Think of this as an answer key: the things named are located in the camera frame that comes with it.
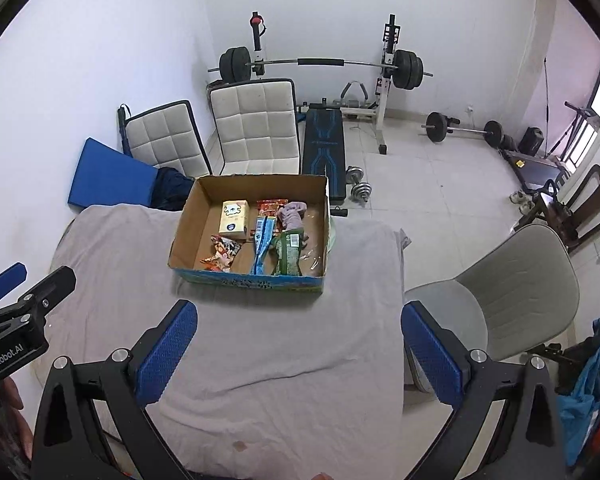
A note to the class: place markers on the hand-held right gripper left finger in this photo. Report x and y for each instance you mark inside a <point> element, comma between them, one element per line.
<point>167,352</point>

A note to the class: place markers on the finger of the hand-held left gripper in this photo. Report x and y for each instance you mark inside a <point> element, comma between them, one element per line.
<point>55,282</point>
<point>7,277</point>

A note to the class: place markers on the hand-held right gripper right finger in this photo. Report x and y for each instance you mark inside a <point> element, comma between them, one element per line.
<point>430,352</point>

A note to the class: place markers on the cardboard box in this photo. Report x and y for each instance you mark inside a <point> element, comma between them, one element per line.
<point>245,282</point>

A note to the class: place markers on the orange snack packet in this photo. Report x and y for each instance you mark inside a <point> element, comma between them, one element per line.
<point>222,252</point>

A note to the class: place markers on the blue snack packet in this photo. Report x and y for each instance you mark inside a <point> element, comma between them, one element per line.
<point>262,245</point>

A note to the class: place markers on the yellow tissue pack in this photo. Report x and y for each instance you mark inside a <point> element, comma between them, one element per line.
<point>233,220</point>

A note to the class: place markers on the green snack packet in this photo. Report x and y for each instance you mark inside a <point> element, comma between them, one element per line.
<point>287,257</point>

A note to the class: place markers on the red snack packet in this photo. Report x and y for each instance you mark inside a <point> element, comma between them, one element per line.
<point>270,206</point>

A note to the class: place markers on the grey cloth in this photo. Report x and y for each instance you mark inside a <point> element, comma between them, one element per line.
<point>292,215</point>

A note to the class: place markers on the person's left hand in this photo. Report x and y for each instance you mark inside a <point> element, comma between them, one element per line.
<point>10,405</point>

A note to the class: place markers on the grey tablecloth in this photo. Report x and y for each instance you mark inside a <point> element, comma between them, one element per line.
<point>260,350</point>

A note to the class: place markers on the grey shell chair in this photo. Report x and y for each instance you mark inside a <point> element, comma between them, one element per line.
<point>510,285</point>

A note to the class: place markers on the blue foam mat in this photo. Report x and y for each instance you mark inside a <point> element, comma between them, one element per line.
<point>110,175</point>

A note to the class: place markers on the dark blue clothing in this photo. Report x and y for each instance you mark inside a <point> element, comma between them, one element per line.
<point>170,190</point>

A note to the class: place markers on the blue bag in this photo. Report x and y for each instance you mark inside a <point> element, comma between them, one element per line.
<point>590,385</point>

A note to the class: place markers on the black slim pole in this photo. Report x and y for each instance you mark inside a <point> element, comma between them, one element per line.
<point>124,130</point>

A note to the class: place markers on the chrome dumbbell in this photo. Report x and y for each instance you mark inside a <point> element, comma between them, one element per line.
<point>355,174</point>
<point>362,192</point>

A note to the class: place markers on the white shoes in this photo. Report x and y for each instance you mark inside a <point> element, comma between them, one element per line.
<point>522,202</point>

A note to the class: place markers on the black treadmill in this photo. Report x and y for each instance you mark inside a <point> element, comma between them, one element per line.
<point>535,170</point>

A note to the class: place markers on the dark wooden chair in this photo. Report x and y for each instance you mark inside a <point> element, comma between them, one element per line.
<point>592,200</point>

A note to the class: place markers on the short barbell with black plates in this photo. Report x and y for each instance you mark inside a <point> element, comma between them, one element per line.
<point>436,127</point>

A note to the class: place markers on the black blue weight bench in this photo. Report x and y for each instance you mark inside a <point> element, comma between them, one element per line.
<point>322,150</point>

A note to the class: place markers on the black speaker box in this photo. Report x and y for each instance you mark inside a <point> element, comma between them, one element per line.
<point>530,141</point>

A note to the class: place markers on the white barbell rack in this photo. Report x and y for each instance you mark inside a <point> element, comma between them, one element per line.
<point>382,110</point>

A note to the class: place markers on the long barbell with black plates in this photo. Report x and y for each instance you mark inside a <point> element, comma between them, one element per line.
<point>320,62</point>

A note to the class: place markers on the white padded chair black frame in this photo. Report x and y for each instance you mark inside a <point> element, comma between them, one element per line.
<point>255,130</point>
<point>165,135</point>

